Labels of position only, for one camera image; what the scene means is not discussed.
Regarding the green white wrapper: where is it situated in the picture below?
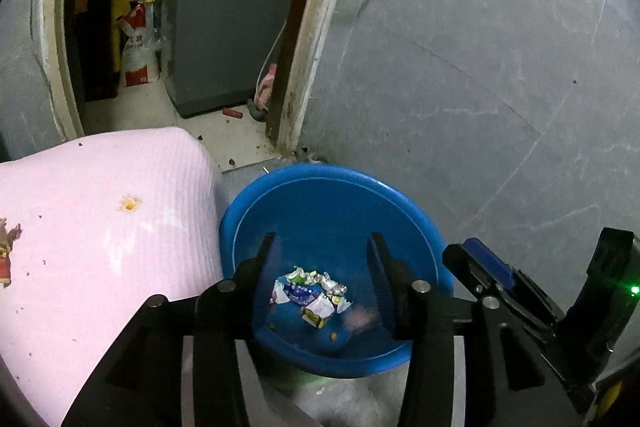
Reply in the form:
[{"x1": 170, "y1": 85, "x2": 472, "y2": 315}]
[{"x1": 285, "y1": 265, "x2": 316, "y2": 286}]

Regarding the pink towel cloth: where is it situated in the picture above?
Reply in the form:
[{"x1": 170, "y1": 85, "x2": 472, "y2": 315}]
[{"x1": 0, "y1": 129, "x2": 224, "y2": 427}]

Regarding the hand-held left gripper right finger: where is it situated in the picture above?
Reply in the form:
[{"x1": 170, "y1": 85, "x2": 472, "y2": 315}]
[{"x1": 366, "y1": 232, "x2": 597, "y2": 427}]

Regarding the grey washing machine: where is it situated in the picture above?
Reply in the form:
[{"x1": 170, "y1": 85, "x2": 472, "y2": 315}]
[{"x1": 164, "y1": 0, "x2": 312, "y2": 118}]

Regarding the silver foil wrapper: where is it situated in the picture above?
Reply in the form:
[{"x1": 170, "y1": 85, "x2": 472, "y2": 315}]
[{"x1": 313, "y1": 272, "x2": 351, "y2": 301}]

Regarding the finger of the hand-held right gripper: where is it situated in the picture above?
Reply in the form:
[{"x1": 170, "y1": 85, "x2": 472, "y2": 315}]
[
  {"x1": 461, "y1": 237, "x2": 564, "y2": 334},
  {"x1": 442, "y1": 244, "x2": 502, "y2": 304}
]

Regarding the red brown wrapper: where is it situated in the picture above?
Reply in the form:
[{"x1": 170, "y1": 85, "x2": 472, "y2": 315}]
[{"x1": 0, "y1": 217, "x2": 24, "y2": 289}]

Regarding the blue white wrapper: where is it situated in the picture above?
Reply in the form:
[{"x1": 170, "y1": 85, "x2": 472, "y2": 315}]
[{"x1": 272, "y1": 279, "x2": 324, "y2": 308}]

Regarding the small white carton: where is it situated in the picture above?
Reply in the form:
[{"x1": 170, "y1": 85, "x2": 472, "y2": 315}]
[{"x1": 301, "y1": 297, "x2": 335, "y2": 329}]

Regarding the door frame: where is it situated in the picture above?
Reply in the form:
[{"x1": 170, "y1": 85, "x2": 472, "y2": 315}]
[{"x1": 30, "y1": 0, "x2": 352, "y2": 154}]

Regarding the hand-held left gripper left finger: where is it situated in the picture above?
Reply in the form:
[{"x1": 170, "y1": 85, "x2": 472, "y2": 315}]
[{"x1": 61, "y1": 232, "x2": 278, "y2": 427}]

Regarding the blue plastic basin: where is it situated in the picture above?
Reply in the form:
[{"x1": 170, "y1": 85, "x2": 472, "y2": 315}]
[{"x1": 219, "y1": 164, "x2": 455, "y2": 379}]

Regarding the white cable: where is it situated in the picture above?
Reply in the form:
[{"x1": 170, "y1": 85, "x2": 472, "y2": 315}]
[{"x1": 256, "y1": 19, "x2": 289, "y2": 94}]

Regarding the dark shoe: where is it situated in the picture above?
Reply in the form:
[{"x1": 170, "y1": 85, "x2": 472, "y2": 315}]
[{"x1": 245, "y1": 99, "x2": 269, "y2": 123}]

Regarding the red white sack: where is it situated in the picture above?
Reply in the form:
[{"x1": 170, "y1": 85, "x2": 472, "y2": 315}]
[{"x1": 119, "y1": 2, "x2": 162, "y2": 88}]

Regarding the black door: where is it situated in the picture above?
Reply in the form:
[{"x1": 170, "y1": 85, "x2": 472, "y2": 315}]
[{"x1": 65, "y1": 0, "x2": 119, "y2": 103}]

